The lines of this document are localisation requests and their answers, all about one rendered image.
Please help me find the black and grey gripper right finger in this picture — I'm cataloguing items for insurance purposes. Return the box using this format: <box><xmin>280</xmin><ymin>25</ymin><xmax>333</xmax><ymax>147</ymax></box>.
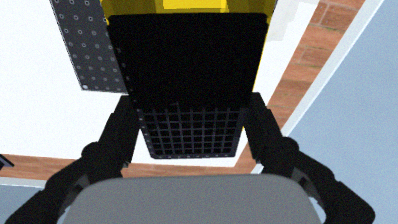
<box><xmin>243</xmin><ymin>92</ymin><xmax>376</xmax><ymax>224</ymax></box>

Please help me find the yellow open-top bin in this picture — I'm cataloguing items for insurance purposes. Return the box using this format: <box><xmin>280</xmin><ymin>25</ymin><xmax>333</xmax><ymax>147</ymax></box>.
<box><xmin>100</xmin><ymin>0</ymin><xmax>276</xmax><ymax>26</ymax></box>

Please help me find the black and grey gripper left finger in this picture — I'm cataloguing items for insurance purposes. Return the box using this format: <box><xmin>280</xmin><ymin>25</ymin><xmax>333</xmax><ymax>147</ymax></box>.
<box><xmin>4</xmin><ymin>95</ymin><xmax>140</xmax><ymax>224</ymax></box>

